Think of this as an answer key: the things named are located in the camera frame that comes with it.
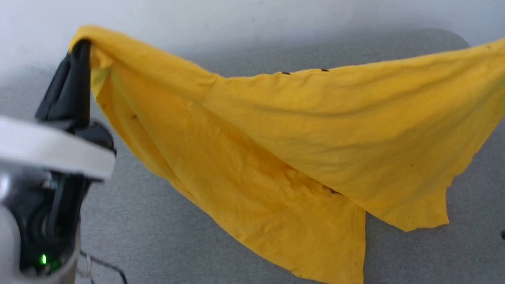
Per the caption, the grey fabric sofa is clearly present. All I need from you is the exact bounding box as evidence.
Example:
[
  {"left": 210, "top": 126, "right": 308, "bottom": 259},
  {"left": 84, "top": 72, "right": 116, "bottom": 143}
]
[{"left": 0, "top": 28, "right": 505, "bottom": 284}]

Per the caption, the yellow garment with dark stripes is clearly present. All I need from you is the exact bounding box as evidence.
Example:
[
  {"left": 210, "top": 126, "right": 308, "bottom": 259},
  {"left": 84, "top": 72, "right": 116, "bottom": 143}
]
[{"left": 69, "top": 26, "right": 505, "bottom": 284}]

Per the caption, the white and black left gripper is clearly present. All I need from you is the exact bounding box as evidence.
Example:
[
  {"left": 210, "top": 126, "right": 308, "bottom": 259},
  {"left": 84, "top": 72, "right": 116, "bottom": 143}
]
[{"left": 0, "top": 39, "right": 117, "bottom": 277}]

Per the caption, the thin black cable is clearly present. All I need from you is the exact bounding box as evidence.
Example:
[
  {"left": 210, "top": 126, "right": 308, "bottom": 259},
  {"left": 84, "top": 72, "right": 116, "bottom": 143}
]
[{"left": 79, "top": 250, "right": 127, "bottom": 284}]

